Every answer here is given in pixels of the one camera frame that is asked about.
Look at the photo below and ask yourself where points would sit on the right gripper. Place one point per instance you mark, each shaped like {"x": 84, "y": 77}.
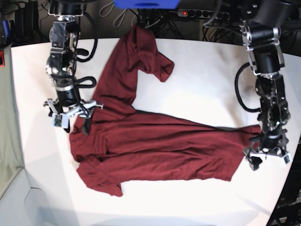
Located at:
{"x": 69, "y": 104}

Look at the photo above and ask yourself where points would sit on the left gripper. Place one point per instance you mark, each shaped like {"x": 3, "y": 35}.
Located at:
{"x": 267, "y": 144}

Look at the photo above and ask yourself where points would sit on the dark red t-shirt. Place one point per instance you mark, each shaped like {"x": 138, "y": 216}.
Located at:
{"x": 125, "y": 144}

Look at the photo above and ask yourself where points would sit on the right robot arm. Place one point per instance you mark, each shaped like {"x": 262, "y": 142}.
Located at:
{"x": 62, "y": 62}

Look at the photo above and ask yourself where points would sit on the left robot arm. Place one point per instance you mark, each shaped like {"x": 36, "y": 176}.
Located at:
{"x": 260, "y": 28}

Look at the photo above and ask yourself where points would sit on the red black device left edge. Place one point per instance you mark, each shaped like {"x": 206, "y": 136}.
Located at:
{"x": 2, "y": 59}

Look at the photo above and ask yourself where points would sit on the blue bottle left edge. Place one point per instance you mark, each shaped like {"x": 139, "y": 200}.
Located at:
{"x": 6, "y": 28}

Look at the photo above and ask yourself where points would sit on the blue box at top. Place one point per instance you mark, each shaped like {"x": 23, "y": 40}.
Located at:
{"x": 146, "y": 4}

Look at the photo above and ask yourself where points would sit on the black power strip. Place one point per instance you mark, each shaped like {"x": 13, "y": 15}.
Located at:
{"x": 202, "y": 14}

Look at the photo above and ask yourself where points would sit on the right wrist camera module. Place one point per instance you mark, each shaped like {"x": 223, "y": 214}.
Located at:
{"x": 57, "y": 119}

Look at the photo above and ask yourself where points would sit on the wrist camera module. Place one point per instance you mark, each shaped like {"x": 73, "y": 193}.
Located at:
{"x": 285, "y": 159}
{"x": 57, "y": 119}

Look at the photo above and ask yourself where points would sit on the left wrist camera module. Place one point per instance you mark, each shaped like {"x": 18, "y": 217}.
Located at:
{"x": 285, "y": 159}

